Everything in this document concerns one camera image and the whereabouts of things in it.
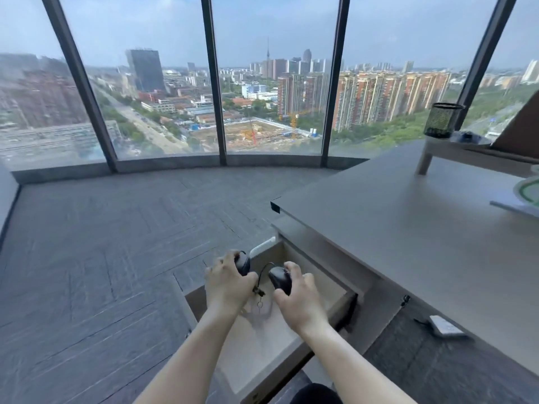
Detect person's left hand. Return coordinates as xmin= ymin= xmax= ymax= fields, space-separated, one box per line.
xmin=204 ymin=250 xmax=259 ymax=313

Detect person's right hand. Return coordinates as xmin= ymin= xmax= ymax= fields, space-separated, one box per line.
xmin=273 ymin=261 xmax=330 ymax=336

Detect black oval device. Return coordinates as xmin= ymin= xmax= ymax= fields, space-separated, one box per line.
xmin=268 ymin=267 xmax=293 ymax=296

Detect black round device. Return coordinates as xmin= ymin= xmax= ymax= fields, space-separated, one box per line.
xmin=234 ymin=251 xmax=252 ymax=276

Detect person's right forearm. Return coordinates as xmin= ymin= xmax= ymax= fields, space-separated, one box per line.
xmin=300 ymin=322 xmax=418 ymax=404

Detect person's left forearm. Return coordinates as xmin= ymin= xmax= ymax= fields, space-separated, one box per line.
xmin=142 ymin=304 xmax=244 ymax=404

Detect beige open drawer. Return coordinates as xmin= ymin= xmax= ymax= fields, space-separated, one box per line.
xmin=184 ymin=241 xmax=358 ymax=404

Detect person's black trousers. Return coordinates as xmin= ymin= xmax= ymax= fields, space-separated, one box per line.
xmin=291 ymin=383 xmax=344 ymax=404

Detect grey desk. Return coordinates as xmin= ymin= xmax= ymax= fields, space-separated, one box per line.
xmin=270 ymin=139 xmax=539 ymax=376

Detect white power adapter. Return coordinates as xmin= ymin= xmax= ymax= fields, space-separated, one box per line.
xmin=428 ymin=315 xmax=467 ymax=338

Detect white monitor riser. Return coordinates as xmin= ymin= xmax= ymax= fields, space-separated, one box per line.
xmin=416 ymin=134 xmax=539 ymax=178

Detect black mesh pen holder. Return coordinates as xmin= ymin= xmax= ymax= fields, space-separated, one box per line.
xmin=423 ymin=102 xmax=465 ymax=139

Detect brown board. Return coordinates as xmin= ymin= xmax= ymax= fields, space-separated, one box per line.
xmin=490 ymin=91 xmax=539 ymax=163

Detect thin black cord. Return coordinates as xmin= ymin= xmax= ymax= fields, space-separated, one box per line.
xmin=252 ymin=262 xmax=274 ymax=297

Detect dark window frame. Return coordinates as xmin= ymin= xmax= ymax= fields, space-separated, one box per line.
xmin=0 ymin=0 xmax=539 ymax=185

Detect white plate green ring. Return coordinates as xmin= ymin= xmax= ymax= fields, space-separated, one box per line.
xmin=512 ymin=176 xmax=539 ymax=207

